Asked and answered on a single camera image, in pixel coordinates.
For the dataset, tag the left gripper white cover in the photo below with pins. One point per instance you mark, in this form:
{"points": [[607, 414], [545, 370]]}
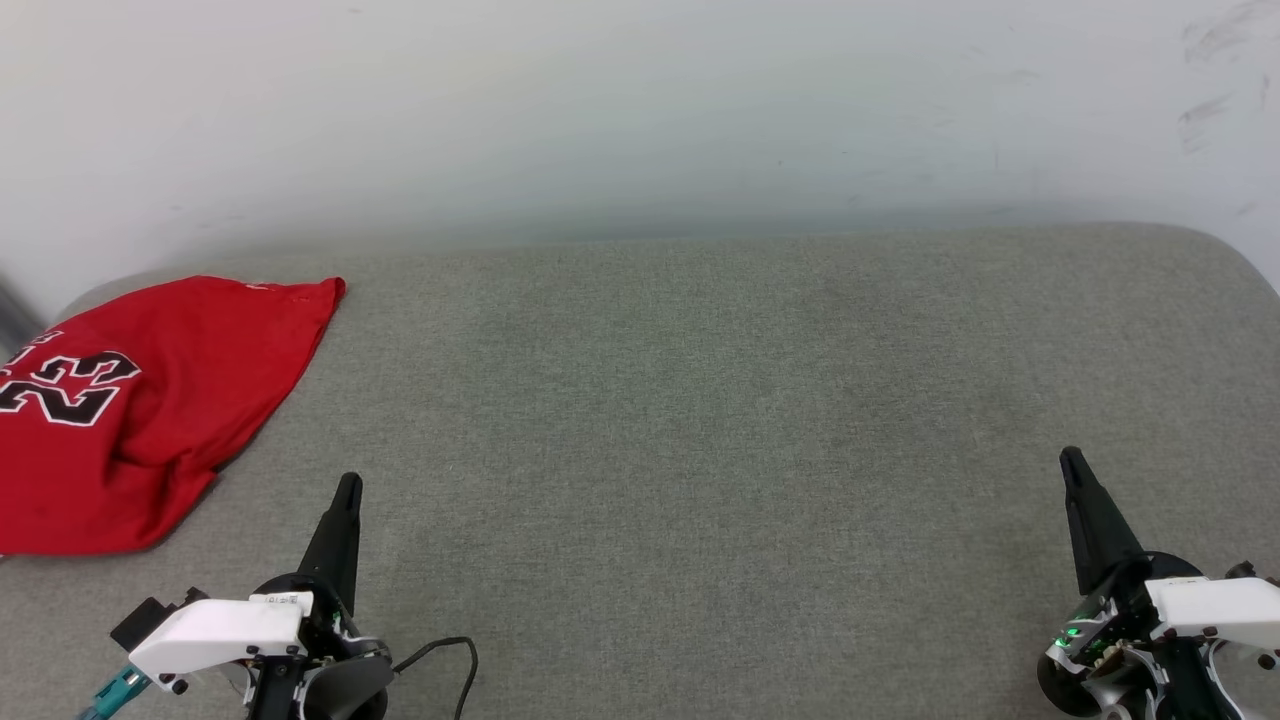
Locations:
{"points": [[215, 630]]}

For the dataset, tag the grey fabric sofa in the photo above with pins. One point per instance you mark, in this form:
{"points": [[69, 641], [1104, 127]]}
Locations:
{"points": [[700, 450]]}

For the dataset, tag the red basketball jersey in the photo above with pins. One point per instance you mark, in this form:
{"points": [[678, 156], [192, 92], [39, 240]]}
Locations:
{"points": [[180, 400]]}

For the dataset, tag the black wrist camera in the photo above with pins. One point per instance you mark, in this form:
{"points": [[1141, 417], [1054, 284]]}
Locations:
{"points": [[145, 622], [1243, 571]]}

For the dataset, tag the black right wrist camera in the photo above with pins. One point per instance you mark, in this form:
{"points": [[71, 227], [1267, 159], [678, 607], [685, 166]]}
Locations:
{"points": [[1243, 571]]}

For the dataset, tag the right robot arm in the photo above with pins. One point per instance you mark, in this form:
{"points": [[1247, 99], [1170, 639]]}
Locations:
{"points": [[1180, 690]]}

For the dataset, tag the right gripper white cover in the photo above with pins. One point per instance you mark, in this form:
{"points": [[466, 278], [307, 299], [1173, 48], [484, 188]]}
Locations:
{"points": [[1215, 610]]}

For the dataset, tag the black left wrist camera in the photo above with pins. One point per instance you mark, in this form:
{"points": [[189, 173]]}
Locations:
{"points": [[145, 622]]}

